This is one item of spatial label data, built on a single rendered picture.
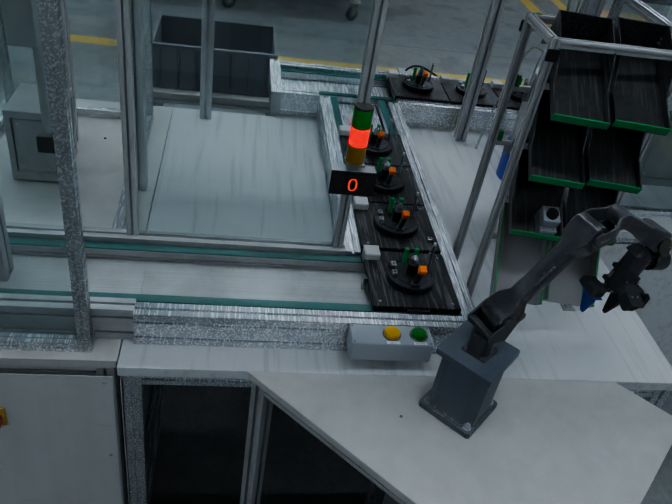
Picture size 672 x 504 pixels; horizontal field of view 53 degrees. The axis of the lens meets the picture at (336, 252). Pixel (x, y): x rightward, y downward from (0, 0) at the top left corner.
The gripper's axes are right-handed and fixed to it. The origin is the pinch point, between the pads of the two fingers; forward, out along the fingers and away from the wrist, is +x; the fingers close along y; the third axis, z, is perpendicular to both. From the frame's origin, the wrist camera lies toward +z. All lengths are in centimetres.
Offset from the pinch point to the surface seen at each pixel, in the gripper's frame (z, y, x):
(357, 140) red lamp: -45, -59, -8
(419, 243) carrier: -43, -24, 21
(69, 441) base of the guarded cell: -24, -114, 85
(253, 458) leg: -9, -68, 75
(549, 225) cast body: -15.4, -15.0, -10.7
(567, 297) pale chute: -10.3, 2.9, 8.4
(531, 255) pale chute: -20.6, -7.2, 3.3
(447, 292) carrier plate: -21.3, -26.2, 19.7
